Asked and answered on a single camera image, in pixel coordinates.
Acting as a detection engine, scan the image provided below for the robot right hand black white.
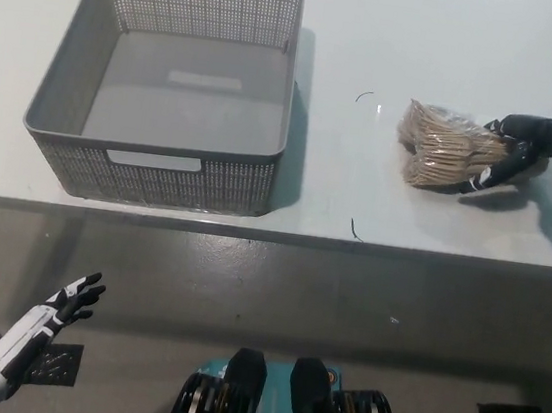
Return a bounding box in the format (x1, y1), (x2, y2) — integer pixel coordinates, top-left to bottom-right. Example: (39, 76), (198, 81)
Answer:
(458, 106), (552, 204)

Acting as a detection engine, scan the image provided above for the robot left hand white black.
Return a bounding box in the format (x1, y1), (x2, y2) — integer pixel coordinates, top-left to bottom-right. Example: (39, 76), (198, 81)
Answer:
(0, 260), (109, 395)

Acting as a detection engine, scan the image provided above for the bag of wooden cutlery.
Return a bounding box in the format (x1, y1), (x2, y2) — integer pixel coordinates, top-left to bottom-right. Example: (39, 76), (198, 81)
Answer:
(390, 97), (513, 200)

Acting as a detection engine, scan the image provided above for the grey perforated plastic basket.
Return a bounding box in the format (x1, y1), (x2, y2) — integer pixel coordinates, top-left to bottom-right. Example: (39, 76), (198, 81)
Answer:
(14, 0), (305, 223)

